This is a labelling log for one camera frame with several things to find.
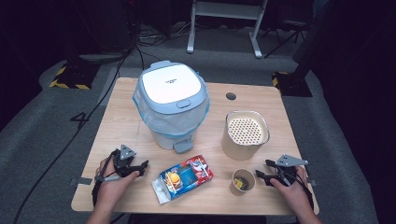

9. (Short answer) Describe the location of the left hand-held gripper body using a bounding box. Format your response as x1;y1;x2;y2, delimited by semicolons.
112;144;140;178

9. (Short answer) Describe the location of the long black floor cable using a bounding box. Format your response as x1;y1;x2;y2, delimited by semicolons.
12;43;146;224

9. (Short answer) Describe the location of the person's left hand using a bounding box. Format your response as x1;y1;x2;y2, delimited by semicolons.
94;151;141;208

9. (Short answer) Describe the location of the colourful snack box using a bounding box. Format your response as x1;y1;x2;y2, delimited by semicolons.
150;154;215;205

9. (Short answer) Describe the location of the white desk frame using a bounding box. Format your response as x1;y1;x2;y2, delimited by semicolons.
186;0;269;60

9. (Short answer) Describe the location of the bundle of floor cables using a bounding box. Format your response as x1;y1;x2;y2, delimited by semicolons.
136;21;191;49

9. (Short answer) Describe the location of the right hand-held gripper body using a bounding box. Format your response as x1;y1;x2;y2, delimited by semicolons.
273;154;310;188

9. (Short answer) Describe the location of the black yellow striped base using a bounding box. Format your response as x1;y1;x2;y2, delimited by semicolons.
271;71;314;98
49;60;101;91

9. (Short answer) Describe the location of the hand-held gripper cable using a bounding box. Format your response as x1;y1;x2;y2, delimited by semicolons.
91;148;121;207
293;172;316;210

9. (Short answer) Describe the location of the black stand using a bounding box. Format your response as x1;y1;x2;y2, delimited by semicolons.
261;18;313;60

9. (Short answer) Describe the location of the beige strainer bucket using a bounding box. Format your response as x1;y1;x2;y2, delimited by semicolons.
220;110;271;162

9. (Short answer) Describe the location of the brown paper cup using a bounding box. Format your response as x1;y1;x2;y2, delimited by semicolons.
229;168;257;197

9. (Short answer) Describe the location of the left hand-held gripper cable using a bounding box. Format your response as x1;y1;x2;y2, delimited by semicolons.
91;148;121;207

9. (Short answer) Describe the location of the right hand-held gripper cable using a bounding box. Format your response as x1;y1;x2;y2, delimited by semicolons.
293;172;316;210

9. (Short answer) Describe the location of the blue plastic trash bag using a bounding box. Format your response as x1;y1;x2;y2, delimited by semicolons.
132;83;211;140

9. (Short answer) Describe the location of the white pedal trash can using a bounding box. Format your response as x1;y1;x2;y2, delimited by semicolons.
132;60;211;155

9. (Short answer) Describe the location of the person's right hand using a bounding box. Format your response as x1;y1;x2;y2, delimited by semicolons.
269;165;314;216

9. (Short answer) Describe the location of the tea bag with yellow tag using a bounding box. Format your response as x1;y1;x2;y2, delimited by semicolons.
233;176;250;191

